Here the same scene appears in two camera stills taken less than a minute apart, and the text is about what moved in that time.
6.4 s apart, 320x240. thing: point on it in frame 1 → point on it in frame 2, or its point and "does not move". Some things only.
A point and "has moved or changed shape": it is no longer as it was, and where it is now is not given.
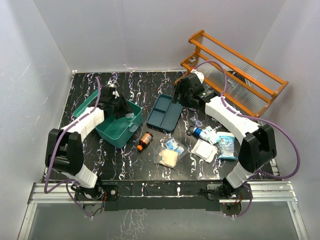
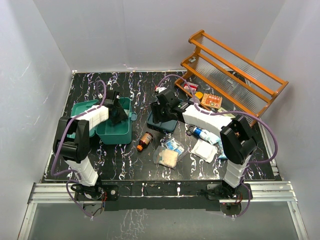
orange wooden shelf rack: (248, 87) does not move
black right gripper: (180, 90) → (155, 108)
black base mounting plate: (143, 194) does not move
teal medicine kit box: (119, 131) has moved or changed shape
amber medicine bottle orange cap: (145, 141) does not move
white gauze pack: (204, 150) does not move
